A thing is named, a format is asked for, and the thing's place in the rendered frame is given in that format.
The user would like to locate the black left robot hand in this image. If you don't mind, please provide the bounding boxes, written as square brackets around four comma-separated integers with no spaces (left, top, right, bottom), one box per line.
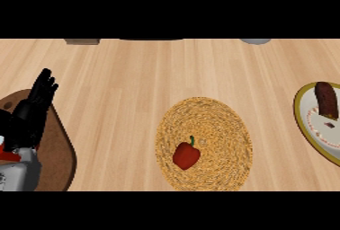
[0,67,60,154]

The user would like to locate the round woven straw placemat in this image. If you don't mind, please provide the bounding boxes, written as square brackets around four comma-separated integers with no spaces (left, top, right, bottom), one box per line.
[154,96,256,192]

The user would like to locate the white bowl with gold rim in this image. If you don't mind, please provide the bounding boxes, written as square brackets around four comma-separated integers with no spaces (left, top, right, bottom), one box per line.
[293,81,340,167]

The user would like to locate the brown wooden cutting board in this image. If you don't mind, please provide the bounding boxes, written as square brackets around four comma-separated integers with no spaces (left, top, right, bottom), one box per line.
[0,88,79,192]

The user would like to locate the red object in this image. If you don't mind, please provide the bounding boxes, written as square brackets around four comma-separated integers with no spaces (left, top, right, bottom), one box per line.
[0,143,23,163]

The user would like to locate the tan box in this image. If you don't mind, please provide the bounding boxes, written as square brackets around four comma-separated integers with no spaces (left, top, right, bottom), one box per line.
[64,38,101,46]

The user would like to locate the red bell pepper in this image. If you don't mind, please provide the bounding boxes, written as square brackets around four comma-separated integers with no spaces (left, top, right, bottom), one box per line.
[172,135,203,171]

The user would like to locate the grey round object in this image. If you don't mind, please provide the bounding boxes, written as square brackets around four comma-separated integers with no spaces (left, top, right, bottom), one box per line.
[240,38,273,46]

